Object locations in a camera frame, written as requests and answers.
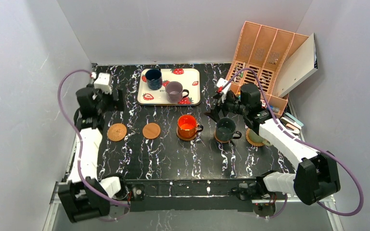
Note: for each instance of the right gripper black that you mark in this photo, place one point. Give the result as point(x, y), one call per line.
point(222, 102)

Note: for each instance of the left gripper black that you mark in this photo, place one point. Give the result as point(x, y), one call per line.
point(115, 99)

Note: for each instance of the light green mug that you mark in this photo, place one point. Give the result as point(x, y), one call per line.
point(264, 142)

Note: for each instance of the dark green mug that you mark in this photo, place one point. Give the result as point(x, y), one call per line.
point(226, 129)

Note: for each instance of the orange mug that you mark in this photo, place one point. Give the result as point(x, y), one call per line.
point(187, 126)

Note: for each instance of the dark ringed wooden coaster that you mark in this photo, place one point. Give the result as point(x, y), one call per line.
point(184, 138)

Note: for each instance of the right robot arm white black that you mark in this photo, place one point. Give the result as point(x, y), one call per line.
point(316, 175)

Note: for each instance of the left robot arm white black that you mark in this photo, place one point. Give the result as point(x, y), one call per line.
point(84, 196)

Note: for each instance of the woven rattan coaster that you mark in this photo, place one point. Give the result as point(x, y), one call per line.
point(253, 138)

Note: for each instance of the cork coaster far left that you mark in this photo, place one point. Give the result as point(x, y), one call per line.
point(117, 132)

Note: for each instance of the orange round coaster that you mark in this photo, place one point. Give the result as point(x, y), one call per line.
point(220, 141)

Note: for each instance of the smooth wooden coaster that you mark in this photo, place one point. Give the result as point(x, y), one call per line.
point(151, 131)

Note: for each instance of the teal pink stationery stack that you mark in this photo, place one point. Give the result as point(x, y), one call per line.
point(291, 123)

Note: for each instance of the pink desk file organizer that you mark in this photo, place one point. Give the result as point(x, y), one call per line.
point(260, 53)

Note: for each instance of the white strawberry tray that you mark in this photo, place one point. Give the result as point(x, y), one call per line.
point(188, 77)

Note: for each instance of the navy blue mug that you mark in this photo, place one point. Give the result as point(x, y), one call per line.
point(154, 79)

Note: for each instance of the white binder folder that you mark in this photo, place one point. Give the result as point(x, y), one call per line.
point(301, 63)

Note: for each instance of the lilac mug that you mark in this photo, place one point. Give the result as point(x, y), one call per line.
point(175, 92)

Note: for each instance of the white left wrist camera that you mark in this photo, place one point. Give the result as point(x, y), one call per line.
point(103, 83)

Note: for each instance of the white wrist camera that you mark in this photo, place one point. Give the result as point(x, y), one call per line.
point(222, 87)
point(103, 83)

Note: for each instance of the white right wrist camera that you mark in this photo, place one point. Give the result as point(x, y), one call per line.
point(222, 87)

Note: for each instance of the aluminium front rail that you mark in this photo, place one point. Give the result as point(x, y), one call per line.
point(179, 195)

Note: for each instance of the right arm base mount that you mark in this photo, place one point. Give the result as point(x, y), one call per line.
point(256, 191)

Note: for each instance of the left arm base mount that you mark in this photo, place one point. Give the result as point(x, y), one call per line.
point(126, 194)

